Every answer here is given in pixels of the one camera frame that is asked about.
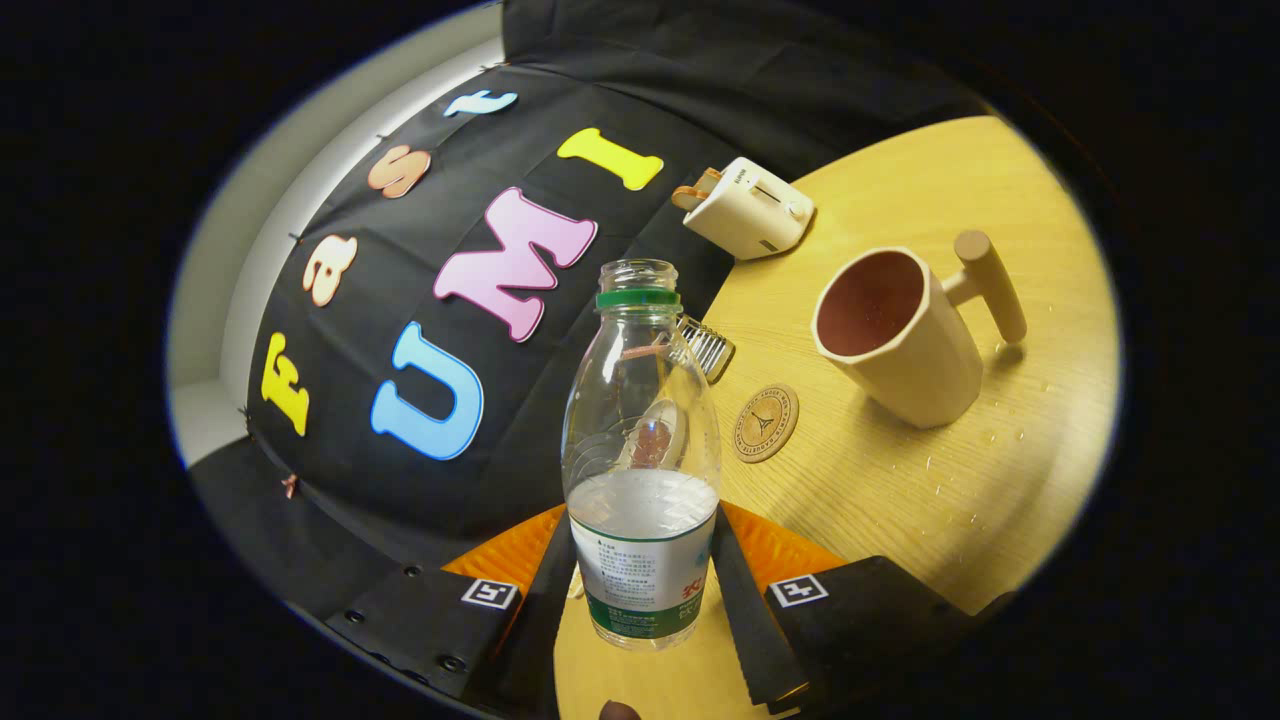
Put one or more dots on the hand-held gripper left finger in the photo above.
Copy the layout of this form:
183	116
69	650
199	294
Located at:
535	640

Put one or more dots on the wooden table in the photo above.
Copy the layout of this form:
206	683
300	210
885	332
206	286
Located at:
880	500

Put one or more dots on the round wooden coaster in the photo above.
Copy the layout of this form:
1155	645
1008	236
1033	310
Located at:
765	423

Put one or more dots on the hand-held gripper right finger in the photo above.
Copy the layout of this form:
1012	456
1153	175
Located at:
745	630

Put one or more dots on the black backdrop cloth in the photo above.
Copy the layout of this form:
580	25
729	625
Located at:
400	520

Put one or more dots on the toast slice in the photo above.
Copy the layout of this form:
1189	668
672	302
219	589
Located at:
695	190

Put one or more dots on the clear plastic juice bottle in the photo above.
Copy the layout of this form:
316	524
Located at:
640	540

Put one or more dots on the white toaster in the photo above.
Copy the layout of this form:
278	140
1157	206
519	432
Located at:
750	210

